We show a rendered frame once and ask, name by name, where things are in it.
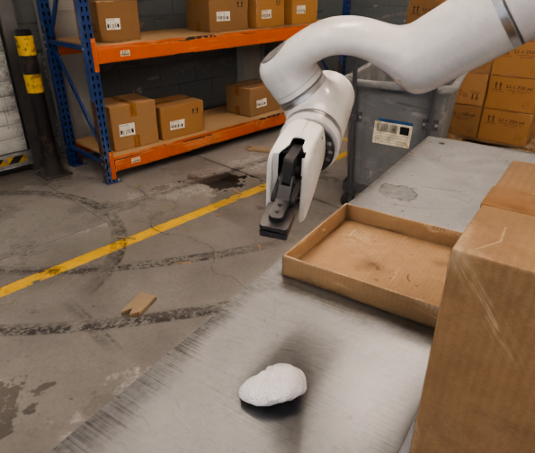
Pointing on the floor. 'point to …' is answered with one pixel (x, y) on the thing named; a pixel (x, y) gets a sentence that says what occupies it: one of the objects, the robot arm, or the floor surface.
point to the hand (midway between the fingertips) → (277, 221)
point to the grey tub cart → (389, 123)
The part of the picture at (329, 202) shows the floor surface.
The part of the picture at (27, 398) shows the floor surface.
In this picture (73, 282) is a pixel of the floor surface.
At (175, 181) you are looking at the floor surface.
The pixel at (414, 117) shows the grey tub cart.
